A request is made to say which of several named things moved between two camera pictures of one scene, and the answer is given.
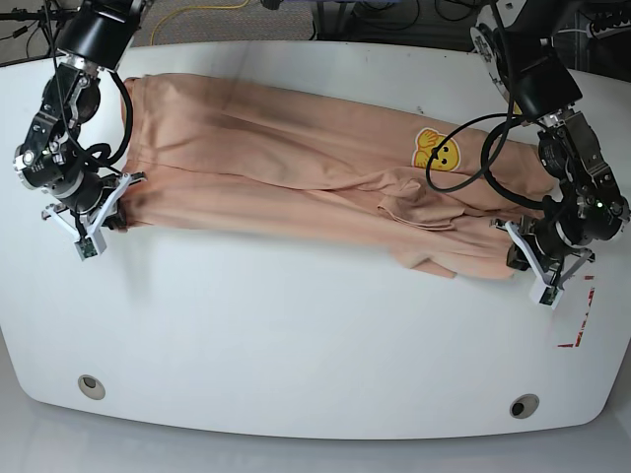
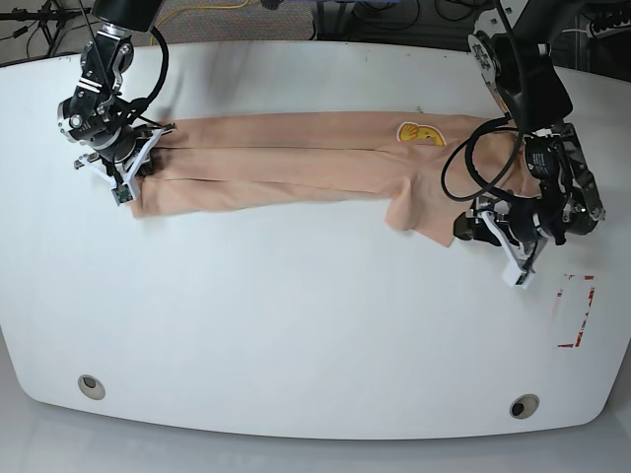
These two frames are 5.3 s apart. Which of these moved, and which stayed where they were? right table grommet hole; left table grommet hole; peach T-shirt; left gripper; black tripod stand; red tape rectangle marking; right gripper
Moved: right gripper; peach T-shirt; left gripper
Stayed: right table grommet hole; black tripod stand; red tape rectangle marking; left table grommet hole
